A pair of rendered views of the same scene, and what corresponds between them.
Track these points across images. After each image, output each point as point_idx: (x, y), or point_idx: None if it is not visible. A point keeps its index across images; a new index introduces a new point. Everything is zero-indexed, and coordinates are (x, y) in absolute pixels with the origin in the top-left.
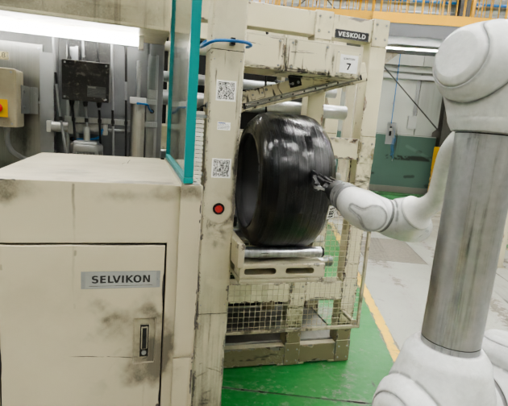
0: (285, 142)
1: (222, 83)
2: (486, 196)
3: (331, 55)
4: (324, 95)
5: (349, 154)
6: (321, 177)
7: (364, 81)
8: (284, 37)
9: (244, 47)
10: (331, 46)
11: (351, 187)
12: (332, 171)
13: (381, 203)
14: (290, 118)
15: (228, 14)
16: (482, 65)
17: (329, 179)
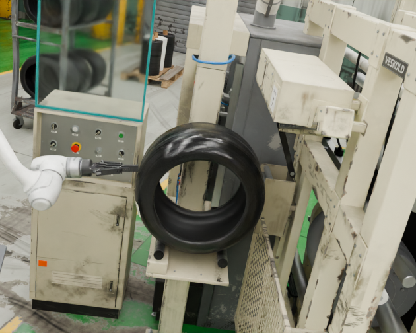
0: (155, 140)
1: (193, 88)
2: None
3: (273, 84)
4: (354, 148)
5: (346, 251)
6: (117, 164)
7: (320, 134)
8: (267, 57)
9: (198, 63)
10: (275, 73)
11: (66, 157)
12: (142, 175)
13: (35, 160)
14: (186, 128)
15: (201, 36)
16: None
17: (113, 166)
